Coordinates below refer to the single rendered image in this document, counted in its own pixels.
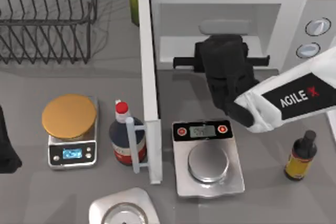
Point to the white microwave door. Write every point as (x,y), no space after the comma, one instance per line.
(147,77)

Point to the small round microwave knob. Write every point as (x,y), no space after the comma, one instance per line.
(308,50)

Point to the pale microwave oven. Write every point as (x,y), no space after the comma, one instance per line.
(288,11)

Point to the large round microwave knob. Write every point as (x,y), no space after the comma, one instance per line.
(317,26)

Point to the dark bottle with red cap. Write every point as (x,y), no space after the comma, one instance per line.
(120,140)

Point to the silver scale with round plate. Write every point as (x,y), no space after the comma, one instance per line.
(208,161)

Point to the dark bottle with yellow label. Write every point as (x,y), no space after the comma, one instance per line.
(300,158)

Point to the scale with gold plate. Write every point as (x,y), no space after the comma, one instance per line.
(69,119)

